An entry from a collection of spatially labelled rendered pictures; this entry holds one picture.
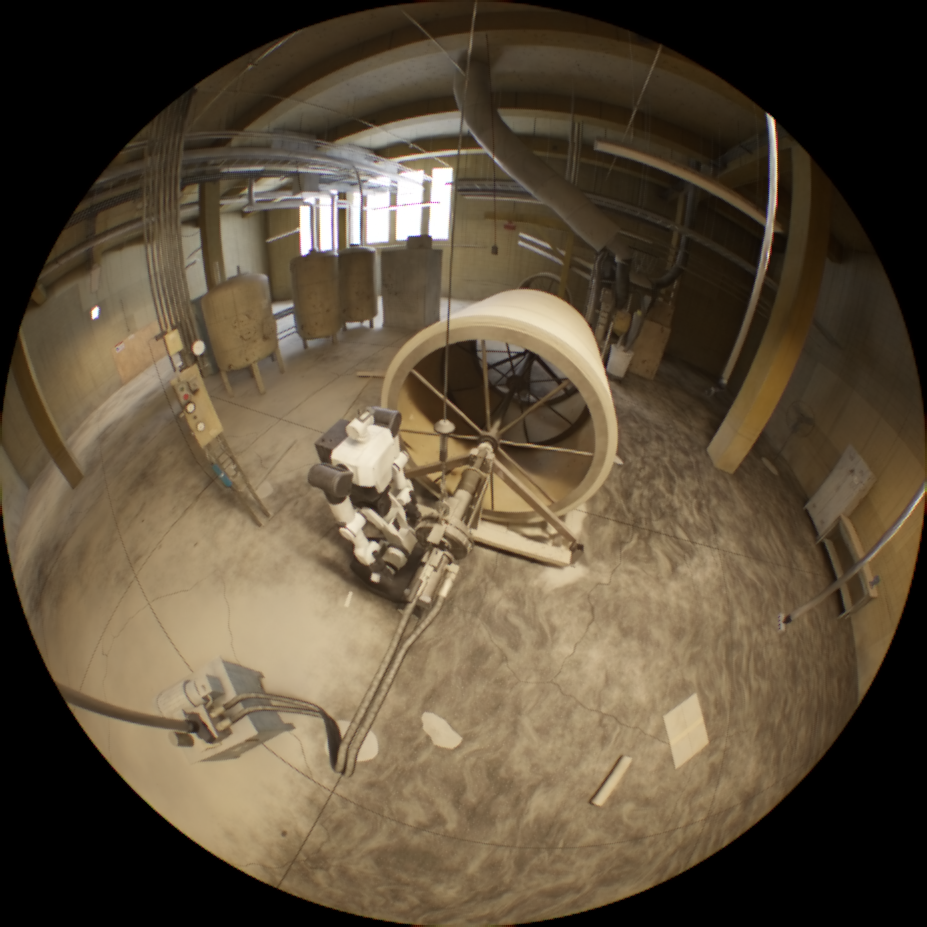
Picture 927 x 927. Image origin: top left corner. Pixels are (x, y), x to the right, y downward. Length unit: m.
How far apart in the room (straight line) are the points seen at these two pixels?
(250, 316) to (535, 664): 5.69
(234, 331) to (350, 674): 4.87
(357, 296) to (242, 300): 3.46
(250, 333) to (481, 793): 6.05
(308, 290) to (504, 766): 7.50
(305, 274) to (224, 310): 2.19
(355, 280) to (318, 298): 1.32
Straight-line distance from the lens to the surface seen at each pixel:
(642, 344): 7.32
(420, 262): 7.25
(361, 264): 7.57
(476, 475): 1.56
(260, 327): 5.31
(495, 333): 1.53
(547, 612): 2.29
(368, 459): 1.11
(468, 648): 2.11
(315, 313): 6.71
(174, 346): 2.19
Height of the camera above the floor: 2.08
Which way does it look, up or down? 43 degrees down
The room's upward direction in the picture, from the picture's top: 5 degrees clockwise
